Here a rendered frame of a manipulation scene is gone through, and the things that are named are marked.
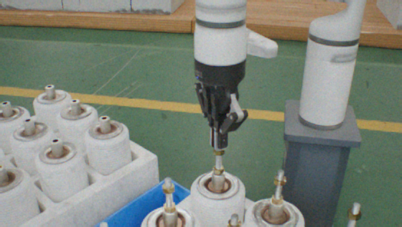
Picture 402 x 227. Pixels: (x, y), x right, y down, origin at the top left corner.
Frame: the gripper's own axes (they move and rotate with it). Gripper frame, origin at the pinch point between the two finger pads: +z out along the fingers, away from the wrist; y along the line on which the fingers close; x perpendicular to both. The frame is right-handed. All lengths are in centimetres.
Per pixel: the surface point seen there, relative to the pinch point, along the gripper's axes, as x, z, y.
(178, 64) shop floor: 41, 36, -109
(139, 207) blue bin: -9.7, 25.5, -17.5
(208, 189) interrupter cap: -2.0, 9.9, 0.3
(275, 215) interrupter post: 3.8, 9.0, 11.6
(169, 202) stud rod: -11.1, 5.3, 5.1
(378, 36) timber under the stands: 145, 30, -84
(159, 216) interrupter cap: -12.2, 9.8, 2.6
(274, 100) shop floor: 59, 36, -60
